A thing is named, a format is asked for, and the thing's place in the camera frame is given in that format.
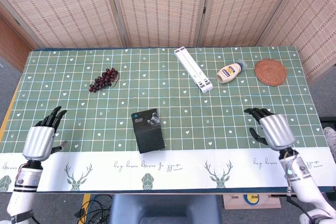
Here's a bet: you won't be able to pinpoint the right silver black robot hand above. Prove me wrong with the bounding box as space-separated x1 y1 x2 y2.
243 107 296 152

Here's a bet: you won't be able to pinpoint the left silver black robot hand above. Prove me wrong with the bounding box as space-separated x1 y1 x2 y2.
22 106 68 162

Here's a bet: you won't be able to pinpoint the black cardboard box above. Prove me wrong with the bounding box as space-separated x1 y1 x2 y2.
131 108 166 154

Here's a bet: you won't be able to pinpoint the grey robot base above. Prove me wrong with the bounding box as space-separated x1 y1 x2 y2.
109 194 223 224

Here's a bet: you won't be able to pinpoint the green checked deer tablecloth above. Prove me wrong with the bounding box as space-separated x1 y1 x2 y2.
0 46 336 193

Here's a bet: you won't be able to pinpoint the grey sneaker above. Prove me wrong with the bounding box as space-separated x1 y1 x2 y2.
323 126 336 156

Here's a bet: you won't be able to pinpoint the round brown woven coaster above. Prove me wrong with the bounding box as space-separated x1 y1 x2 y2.
254 58 287 87

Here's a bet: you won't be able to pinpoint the wooden board with blue disc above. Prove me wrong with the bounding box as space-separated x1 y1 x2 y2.
223 194 281 210

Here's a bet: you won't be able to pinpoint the cream mayonnaise squeeze bottle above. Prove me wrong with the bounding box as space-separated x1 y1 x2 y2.
216 59 247 84

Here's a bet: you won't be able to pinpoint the dark red grape bunch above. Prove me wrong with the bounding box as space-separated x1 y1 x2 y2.
88 67 121 93

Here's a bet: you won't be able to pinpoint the brown wooden door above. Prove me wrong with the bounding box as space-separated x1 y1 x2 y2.
0 16 34 72

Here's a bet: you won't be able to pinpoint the white folding stand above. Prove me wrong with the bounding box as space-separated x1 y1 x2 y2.
174 47 213 94

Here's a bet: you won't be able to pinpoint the woven bamboo folding screen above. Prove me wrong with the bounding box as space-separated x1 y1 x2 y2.
0 0 336 80

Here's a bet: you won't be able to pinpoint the black floor cables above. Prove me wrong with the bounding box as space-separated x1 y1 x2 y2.
78 194 113 224

